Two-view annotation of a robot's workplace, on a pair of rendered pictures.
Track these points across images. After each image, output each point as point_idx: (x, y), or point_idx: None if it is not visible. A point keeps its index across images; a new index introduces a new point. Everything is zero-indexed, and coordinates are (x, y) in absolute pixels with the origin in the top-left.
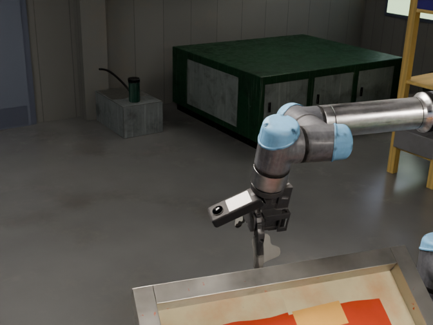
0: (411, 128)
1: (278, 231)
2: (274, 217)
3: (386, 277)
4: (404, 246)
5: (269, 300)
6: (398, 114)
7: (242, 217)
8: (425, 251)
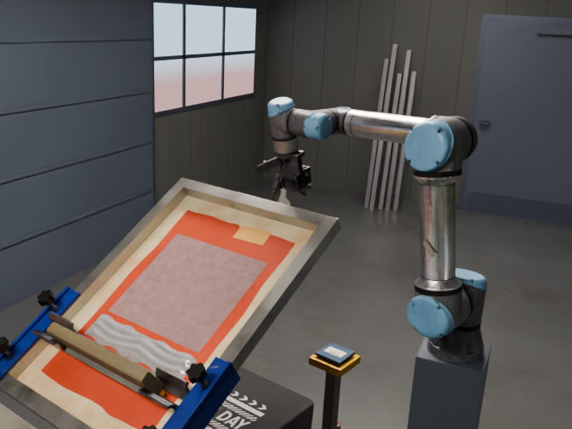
0: None
1: (293, 190)
2: (286, 176)
3: None
4: (336, 218)
5: (237, 215)
6: (398, 126)
7: None
8: None
